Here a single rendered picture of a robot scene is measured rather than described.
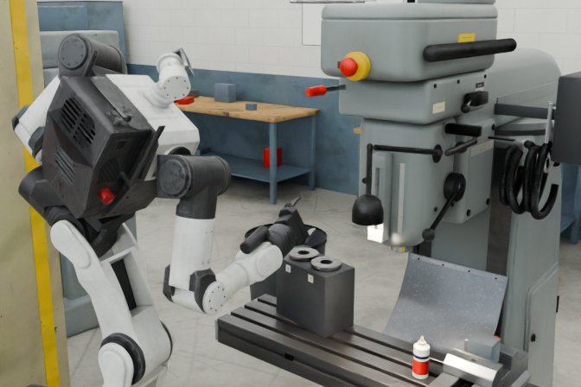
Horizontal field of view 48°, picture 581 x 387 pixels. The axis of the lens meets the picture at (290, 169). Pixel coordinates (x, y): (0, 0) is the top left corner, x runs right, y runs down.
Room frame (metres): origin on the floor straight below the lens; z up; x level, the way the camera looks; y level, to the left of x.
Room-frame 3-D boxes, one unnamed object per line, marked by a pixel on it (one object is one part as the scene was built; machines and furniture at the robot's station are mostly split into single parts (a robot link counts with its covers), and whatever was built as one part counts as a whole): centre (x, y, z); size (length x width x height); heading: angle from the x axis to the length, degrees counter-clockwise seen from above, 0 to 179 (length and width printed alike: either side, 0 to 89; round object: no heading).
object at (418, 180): (1.58, -0.28, 1.47); 0.21 x 0.19 x 0.32; 52
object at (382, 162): (1.49, -0.21, 1.45); 0.04 x 0.04 x 0.21; 52
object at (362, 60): (1.39, -0.14, 1.76); 0.06 x 0.02 x 0.06; 52
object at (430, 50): (1.51, -0.42, 1.79); 0.45 x 0.04 x 0.04; 142
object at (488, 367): (1.39, -0.43, 1.05); 0.12 x 0.06 x 0.04; 50
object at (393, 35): (1.59, -0.29, 1.81); 0.47 x 0.26 x 0.16; 142
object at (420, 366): (1.50, -0.33, 1.02); 0.04 x 0.04 x 0.11
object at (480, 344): (1.43, -0.47, 1.08); 0.06 x 0.05 x 0.06; 50
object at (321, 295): (1.82, -0.07, 1.06); 0.22 x 0.12 x 0.20; 40
